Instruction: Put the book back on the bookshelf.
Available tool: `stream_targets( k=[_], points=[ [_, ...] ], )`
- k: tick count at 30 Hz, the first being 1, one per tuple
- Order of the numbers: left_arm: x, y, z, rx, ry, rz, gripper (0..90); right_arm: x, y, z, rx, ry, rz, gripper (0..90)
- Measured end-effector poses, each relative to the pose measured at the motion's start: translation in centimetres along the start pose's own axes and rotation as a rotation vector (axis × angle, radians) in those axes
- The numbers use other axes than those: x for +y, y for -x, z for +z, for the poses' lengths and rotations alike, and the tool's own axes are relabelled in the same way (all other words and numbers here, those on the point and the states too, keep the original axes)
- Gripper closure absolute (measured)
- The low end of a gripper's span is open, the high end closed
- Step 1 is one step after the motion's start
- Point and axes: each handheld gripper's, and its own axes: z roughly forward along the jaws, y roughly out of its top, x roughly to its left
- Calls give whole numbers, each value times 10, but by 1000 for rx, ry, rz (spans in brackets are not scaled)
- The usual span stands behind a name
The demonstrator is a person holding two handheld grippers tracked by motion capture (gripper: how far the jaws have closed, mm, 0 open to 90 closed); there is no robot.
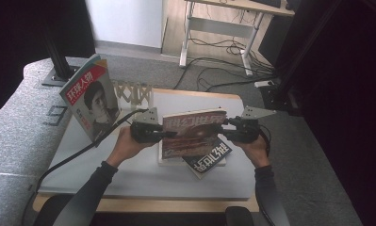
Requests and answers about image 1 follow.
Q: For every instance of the black curtain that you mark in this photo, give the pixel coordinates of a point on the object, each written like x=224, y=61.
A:
x=349, y=94
x=13, y=37

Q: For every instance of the black metal stand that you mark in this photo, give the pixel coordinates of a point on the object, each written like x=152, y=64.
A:
x=280, y=97
x=61, y=75

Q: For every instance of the dark blue cover magazine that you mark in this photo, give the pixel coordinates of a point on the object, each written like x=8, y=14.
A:
x=207, y=160

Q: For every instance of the light grey table mat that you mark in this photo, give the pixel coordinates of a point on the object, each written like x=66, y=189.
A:
x=144, y=182

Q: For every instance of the person's right hand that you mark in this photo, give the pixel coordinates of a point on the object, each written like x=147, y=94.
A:
x=254, y=152

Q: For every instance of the beige expandable book rack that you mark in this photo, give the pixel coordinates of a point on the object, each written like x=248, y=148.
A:
x=138, y=94

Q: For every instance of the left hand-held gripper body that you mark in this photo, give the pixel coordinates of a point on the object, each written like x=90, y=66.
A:
x=144, y=130

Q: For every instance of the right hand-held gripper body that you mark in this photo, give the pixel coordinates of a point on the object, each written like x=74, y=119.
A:
x=248, y=128

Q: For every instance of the red-brown cover magazine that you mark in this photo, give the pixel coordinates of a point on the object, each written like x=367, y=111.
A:
x=192, y=132

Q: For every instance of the wooden desk with white legs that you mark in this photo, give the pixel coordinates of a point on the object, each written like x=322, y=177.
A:
x=220, y=27

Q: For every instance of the person's left hand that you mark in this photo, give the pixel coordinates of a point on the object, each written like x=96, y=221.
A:
x=129, y=147

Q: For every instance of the black keyboard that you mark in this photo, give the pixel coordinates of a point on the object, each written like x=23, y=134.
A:
x=267, y=2

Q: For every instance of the white power strip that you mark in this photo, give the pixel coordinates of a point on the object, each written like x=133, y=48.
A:
x=264, y=83

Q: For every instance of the light wooden table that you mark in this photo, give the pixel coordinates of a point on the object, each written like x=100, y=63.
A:
x=144, y=205

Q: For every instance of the portrait cover magazine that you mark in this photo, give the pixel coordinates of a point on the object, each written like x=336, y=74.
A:
x=94, y=100

